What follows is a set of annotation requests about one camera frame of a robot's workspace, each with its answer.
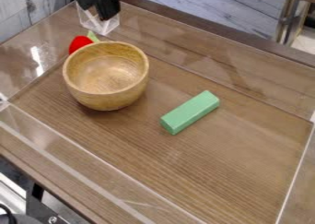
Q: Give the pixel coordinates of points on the metal table leg background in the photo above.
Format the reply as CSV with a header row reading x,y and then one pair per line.
x,y
291,21

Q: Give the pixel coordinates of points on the red plush strawberry toy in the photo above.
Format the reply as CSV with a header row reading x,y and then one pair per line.
x,y
82,41

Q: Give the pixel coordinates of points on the black table leg bracket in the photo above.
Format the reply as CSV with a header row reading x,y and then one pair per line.
x,y
36,209

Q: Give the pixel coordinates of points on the light brown wooden bowl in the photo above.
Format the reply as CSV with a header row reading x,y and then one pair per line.
x,y
107,75

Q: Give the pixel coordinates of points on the green rectangular foam stick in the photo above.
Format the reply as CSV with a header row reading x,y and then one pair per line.
x,y
185,115

